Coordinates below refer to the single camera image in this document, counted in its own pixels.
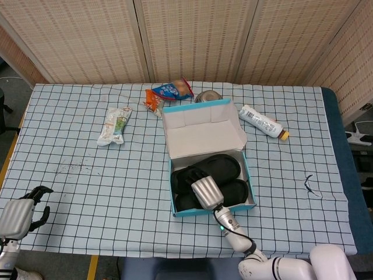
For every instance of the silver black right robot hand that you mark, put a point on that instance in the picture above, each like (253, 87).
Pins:
(207, 192)

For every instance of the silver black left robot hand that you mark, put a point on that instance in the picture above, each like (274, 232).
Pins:
(16, 217)

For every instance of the black slipper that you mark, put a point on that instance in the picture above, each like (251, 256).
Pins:
(221, 169)
(236, 191)

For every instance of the blue cardboard shoe box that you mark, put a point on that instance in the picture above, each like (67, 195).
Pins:
(201, 137)

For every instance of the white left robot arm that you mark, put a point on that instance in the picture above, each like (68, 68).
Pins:
(6, 259)

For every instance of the white sneaker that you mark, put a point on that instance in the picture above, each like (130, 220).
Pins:
(27, 275)

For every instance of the blue checkered tablecloth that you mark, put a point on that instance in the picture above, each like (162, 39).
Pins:
(73, 181)

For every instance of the dark blue seat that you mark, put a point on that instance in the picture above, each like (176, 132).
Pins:
(180, 269)

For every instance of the white bottle yellow cap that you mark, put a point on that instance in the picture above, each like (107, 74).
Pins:
(259, 121)

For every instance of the stainless steel bowl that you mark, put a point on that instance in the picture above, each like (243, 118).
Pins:
(207, 95)

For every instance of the dark loose thread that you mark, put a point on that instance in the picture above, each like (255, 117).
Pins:
(306, 183)

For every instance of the orange snack bag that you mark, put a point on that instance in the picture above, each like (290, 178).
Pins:
(153, 100)

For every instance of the blue snack bag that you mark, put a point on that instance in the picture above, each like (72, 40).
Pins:
(170, 91)

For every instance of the white green snack packet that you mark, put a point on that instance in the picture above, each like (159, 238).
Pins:
(113, 126)

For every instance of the black chair base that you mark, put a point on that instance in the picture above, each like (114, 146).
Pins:
(1, 99)

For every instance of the blue padded table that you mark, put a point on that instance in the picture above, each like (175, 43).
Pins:
(341, 140)

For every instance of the black floor device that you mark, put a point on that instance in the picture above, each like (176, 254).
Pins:
(364, 163)

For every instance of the bamboo folding screen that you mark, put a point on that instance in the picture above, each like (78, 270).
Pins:
(87, 38)

